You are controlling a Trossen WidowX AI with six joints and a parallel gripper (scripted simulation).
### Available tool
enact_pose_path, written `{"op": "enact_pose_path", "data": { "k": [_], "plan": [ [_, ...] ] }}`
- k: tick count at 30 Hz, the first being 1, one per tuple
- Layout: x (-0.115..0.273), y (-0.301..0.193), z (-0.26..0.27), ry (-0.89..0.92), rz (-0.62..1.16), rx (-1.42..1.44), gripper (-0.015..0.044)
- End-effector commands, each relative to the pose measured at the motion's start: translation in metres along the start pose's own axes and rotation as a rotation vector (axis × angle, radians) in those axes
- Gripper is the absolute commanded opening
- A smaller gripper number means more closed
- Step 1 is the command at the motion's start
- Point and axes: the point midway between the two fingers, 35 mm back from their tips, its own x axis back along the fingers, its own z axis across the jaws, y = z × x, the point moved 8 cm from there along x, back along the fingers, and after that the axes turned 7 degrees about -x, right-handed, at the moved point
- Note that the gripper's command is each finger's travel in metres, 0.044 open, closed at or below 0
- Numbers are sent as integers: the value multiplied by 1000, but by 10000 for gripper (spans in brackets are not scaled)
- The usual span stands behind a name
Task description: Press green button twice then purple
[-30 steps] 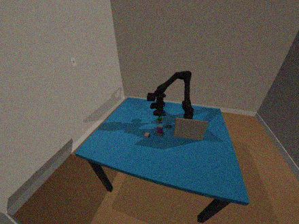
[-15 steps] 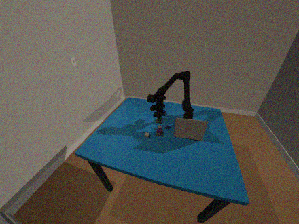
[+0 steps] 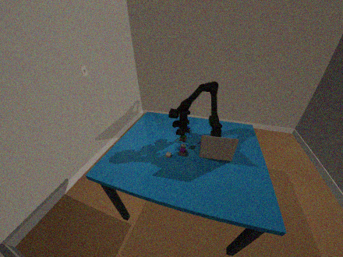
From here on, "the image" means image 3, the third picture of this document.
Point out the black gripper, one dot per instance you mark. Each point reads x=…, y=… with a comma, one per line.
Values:
x=181, y=131

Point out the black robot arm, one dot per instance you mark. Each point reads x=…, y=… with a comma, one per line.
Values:
x=182, y=111

